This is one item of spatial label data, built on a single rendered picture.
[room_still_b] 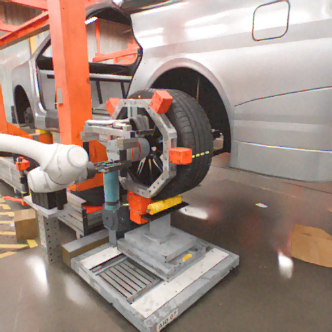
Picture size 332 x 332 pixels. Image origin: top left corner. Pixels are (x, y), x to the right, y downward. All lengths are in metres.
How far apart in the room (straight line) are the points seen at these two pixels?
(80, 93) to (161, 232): 1.02
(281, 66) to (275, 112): 0.21
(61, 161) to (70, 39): 1.06
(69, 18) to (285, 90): 1.26
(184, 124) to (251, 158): 0.40
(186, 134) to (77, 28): 0.95
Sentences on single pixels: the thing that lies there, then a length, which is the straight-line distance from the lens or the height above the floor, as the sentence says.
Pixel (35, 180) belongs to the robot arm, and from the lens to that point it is 1.04.
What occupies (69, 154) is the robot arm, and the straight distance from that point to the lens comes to 0.89.
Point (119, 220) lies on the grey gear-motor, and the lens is 1.86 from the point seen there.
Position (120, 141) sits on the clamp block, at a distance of 1.23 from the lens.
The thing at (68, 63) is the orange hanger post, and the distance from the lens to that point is 1.79.
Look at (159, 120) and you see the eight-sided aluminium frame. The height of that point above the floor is 1.02.
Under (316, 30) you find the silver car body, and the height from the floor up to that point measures 1.40.
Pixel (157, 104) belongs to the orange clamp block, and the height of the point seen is 1.10.
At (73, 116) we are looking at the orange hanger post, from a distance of 1.78.
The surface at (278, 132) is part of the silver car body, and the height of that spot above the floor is 0.97.
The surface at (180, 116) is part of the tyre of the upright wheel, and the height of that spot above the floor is 1.04.
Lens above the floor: 1.12
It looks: 14 degrees down
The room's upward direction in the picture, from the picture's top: straight up
